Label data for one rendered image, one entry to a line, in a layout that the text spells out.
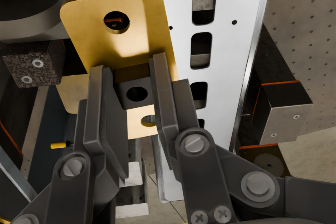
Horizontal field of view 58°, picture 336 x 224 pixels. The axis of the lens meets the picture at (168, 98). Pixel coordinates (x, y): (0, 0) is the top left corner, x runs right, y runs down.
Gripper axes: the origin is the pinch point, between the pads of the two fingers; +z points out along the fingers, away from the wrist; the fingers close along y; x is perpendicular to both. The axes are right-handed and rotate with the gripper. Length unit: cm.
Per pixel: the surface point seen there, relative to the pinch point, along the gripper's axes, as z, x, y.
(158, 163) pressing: 30, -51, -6
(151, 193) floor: 132, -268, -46
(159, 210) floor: 132, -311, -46
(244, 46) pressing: 29.5, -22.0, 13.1
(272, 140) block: 27, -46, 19
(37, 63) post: 19.5, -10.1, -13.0
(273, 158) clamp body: 31, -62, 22
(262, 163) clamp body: 30, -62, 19
